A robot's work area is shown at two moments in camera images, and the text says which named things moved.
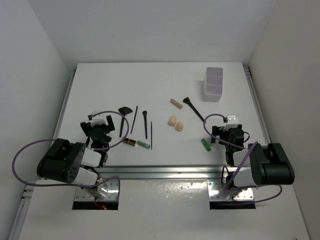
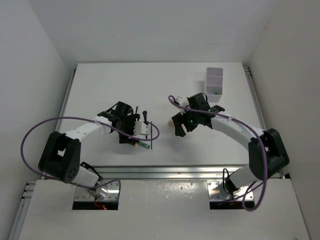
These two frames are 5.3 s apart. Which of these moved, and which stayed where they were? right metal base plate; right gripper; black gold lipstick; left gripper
Moved: right gripper; left gripper
Stayed: right metal base plate; black gold lipstick
